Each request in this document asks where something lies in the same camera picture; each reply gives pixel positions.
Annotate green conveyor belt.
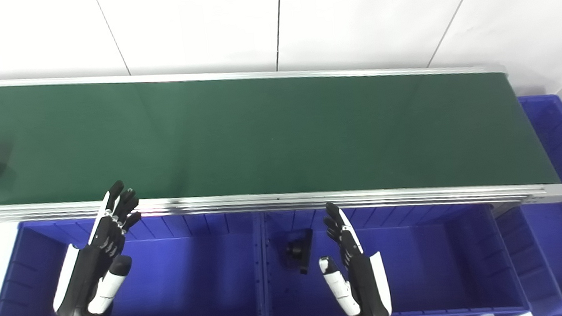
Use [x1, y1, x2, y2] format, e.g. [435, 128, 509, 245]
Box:
[0, 34, 562, 247]

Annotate black plastic part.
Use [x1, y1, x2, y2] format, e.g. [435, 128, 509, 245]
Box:
[283, 228, 317, 276]

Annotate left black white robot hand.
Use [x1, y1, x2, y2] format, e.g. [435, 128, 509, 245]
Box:
[41, 179, 150, 316]

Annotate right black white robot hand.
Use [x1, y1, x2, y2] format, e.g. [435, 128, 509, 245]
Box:
[314, 199, 394, 316]

